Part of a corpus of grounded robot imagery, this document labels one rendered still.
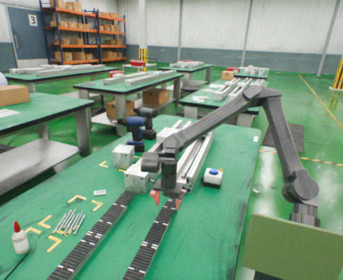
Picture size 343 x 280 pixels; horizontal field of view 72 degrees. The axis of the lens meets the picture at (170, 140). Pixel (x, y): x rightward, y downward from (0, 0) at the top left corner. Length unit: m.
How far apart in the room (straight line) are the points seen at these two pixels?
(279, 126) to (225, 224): 0.42
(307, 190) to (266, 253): 0.24
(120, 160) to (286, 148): 0.80
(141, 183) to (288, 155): 0.59
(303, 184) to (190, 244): 0.42
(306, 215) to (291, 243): 0.13
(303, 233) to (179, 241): 0.39
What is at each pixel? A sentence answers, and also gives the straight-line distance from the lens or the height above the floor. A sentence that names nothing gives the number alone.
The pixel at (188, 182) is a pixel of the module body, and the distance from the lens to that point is 1.09.
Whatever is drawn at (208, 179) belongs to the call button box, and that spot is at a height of 0.82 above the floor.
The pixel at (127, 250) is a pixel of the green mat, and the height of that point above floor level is 0.78.
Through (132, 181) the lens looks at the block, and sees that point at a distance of 1.08.
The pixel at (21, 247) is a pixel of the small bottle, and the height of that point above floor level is 0.81.
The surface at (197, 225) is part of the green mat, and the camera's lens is 0.96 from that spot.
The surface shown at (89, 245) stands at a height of 0.81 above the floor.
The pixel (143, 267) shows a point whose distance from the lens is 0.78.
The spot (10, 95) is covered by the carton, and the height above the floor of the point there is 0.87.
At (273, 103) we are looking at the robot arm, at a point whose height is 1.22.
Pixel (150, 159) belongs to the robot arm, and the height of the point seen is 1.04.
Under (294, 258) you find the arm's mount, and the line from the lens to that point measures 0.82.
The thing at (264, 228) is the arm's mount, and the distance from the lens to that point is 0.75.
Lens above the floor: 1.41
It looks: 22 degrees down
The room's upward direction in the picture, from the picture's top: 2 degrees clockwise
